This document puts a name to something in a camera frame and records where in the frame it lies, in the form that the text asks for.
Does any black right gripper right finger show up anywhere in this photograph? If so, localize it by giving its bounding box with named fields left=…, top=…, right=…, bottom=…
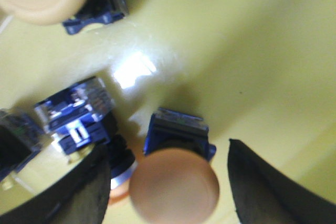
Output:
left=227, top=139, right=335, bottom=223

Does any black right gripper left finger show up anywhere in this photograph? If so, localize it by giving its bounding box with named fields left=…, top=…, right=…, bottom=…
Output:
left=1, top=145, right=111, bottom=223

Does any waiting yellow mushroom button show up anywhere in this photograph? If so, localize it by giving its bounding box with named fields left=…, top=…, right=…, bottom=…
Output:
left=1, top=109, right=44, bottom=193

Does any yellow plastic tray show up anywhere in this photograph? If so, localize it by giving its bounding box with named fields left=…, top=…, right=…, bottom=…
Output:
left=1, top=0, right=335, bottom=223

